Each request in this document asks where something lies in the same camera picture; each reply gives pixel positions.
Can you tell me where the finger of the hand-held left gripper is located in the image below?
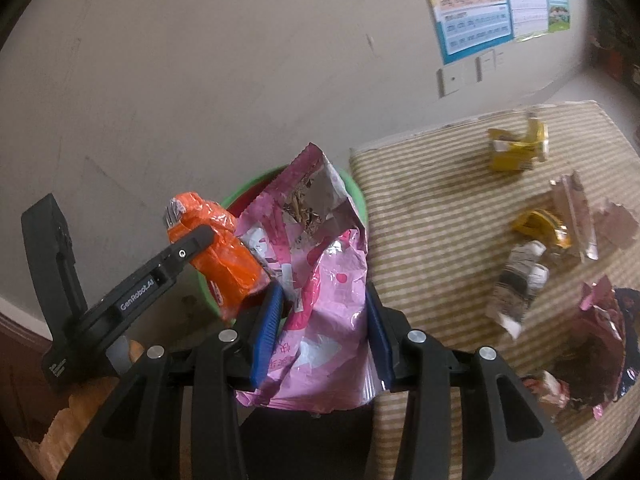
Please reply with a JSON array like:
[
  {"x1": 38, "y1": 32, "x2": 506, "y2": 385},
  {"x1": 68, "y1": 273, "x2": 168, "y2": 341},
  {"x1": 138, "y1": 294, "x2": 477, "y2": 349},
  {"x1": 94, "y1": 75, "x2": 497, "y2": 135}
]
[{"x1": 150, "y1": 224, "x2": 215, "y2": 286}]

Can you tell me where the orange snack wrapper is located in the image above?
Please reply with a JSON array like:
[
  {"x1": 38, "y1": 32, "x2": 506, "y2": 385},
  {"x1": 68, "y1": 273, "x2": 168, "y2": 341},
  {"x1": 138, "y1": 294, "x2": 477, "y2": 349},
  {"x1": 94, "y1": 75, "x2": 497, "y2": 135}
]
[{"x1": 161, "y1": 191, "x2": 273, "y2": 323}]

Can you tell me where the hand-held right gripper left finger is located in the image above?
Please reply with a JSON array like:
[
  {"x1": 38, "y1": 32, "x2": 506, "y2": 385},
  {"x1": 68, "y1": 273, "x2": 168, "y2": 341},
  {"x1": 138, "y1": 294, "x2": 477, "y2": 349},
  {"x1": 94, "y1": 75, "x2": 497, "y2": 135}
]
[{"x1": 57, "y1": 280, "x2": 286, "y2": 480}]

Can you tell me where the pink snack bag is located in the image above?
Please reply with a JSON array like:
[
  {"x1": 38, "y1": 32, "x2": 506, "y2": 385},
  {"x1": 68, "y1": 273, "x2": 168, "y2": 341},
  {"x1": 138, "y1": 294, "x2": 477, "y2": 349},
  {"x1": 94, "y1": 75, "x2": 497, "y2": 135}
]
[{"x1": 234, "y1": 142, "x2": 378, "y2": 415}]

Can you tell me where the brown wooden furniture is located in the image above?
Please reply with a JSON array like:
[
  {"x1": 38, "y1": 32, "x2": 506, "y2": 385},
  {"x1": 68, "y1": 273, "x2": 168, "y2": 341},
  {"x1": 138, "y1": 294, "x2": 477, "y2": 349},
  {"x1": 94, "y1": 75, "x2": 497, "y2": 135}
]
[{"x1": 0, "y1": 310, "x2": 58, "y2": 441}]

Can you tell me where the large white wall switch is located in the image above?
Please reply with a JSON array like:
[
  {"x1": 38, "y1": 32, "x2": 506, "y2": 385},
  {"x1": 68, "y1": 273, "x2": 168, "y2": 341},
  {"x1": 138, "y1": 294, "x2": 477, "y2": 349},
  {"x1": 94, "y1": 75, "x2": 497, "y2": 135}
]
[{"x1": 437, "y1": 66, "x2": 464, "y2": 99}]

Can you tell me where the small white wall switch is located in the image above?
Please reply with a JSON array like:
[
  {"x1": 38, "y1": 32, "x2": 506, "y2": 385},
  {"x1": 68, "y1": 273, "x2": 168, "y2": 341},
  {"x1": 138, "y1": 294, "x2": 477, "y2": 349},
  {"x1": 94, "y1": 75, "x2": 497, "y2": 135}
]
[{"x1": 474, "y1": 51, "x2": 497, "y2": 83}]

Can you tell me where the small pink white wrapper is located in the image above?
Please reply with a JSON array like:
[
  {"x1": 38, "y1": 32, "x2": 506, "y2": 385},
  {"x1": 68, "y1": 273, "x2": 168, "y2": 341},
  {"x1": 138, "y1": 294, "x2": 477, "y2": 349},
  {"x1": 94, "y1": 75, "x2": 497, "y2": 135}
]
[{"x1": 520, "y1": 370, "x2": 571, "y2": 420}]

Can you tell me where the blue wall poster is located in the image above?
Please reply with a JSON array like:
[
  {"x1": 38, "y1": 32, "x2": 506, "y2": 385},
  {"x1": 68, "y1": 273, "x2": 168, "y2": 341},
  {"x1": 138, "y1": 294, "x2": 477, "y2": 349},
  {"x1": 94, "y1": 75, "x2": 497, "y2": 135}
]
[{"x1": 416, "y1": 0, "x2": 516, "y2": 66}]

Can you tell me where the dark furniture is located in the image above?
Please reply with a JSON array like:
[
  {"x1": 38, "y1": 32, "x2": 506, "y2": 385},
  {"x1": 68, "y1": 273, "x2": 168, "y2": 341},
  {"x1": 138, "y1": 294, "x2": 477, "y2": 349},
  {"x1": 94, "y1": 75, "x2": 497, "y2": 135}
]
[{"x1": 584, "y1": 0, "x2": 640, "y2": 93}]

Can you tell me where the person's left hand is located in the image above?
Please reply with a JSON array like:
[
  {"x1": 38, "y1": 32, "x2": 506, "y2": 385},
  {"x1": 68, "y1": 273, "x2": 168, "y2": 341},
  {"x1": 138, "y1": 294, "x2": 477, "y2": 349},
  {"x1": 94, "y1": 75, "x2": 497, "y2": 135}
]
[{"x1": 40, "y1": 340, "x2": 146, "y2": 466}]

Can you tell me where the dark pink foil bag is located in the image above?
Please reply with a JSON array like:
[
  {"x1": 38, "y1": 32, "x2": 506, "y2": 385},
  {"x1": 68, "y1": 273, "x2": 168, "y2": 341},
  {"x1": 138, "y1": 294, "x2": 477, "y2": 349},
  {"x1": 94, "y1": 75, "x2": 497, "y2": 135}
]
[{"x1": 567, "y1": 275, "x2": 640, "y2": 418}]

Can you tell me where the small yellow wrapper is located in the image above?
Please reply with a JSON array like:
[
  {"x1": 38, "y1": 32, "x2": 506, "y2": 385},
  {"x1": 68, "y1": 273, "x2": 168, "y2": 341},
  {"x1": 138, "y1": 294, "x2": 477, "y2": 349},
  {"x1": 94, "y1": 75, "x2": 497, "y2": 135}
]
[{"x1": 514, "y1": 207, "x2": 573, "y2": 250}]

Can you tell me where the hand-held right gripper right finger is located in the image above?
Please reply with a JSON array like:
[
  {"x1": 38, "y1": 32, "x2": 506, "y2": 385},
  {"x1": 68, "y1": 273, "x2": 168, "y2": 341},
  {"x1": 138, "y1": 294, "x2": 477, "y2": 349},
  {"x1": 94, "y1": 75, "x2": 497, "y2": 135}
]
[{"x1": 365, "y1": 282, "x2": 583, "y2": 480}]

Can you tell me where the green bin with red inside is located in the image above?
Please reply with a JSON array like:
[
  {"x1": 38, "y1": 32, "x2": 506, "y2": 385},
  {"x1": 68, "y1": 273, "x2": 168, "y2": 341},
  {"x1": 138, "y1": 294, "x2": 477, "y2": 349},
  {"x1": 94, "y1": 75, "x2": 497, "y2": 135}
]
[{"x1": 192, "y1": 162, "x2": 369, "y2": 322}]

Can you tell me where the black and white wrapper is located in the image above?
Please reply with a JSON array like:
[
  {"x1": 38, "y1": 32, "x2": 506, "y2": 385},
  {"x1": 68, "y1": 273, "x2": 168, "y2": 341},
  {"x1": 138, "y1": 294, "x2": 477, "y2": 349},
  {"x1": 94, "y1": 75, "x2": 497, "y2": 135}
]
[{"x1": 484, "y1": 240, "x2": 551, "y2": 342}]

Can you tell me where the long pink foil wrapper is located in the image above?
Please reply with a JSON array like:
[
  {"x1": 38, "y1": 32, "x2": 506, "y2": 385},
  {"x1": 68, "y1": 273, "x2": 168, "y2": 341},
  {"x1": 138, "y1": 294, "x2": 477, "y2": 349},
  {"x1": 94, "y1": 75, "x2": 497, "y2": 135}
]
[{"x1": 549, "y1": 171, "x2": 599, "y2": 263}]

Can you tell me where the large yellow wrapper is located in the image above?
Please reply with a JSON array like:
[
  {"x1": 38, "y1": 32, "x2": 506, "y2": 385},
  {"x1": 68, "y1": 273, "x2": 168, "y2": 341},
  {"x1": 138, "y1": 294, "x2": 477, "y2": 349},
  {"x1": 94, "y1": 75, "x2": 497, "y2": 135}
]
[{"x1": 487, "y1": 111, "x2": 550, "y2": 173}]

